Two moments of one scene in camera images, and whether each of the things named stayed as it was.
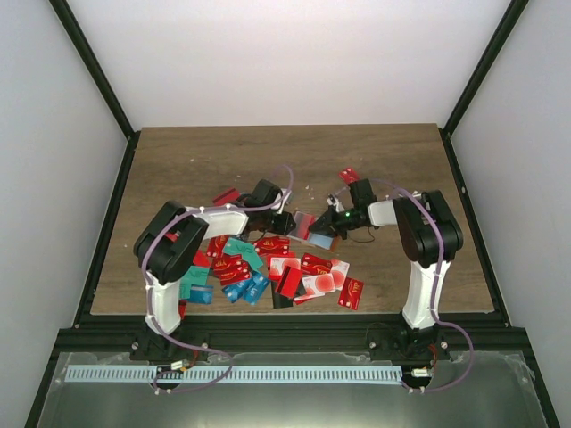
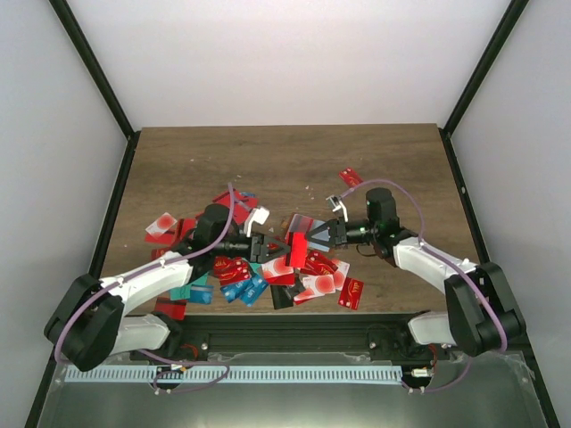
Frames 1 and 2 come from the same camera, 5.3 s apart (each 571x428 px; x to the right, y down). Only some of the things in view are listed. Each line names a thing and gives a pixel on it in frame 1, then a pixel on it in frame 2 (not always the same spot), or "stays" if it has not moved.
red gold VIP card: (231, 268) stays
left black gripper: (283, 228) -> (259, 251)
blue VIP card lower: (252, 290) stays
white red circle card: (319, 284) stays
